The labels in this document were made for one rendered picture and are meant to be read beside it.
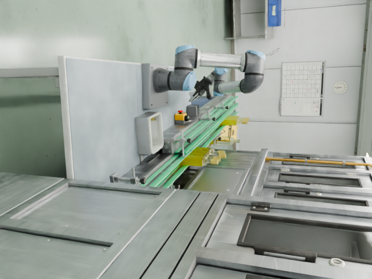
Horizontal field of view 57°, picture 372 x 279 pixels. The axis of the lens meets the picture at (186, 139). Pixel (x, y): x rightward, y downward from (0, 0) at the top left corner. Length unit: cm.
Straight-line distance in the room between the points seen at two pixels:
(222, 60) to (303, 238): 131
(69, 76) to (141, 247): 83
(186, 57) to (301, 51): 598
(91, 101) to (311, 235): 108
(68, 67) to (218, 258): 98
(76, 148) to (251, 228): 84
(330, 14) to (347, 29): 45
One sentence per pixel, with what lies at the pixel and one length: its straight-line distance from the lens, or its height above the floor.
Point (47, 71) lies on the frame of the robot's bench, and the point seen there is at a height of 63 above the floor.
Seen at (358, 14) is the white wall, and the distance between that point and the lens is 793.
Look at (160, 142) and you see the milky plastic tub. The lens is 212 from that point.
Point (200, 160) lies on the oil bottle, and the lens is 215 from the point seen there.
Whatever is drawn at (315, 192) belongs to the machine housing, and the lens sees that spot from 217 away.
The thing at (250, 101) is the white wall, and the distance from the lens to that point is 809.
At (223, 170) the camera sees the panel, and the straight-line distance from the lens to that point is 237.
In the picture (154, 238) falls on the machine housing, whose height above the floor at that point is 130.
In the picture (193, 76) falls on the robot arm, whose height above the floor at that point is 104.
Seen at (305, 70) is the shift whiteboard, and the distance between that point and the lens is 789.
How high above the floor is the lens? 167
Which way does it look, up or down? 19 degrees down
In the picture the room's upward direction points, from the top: 92 degrees clockwise
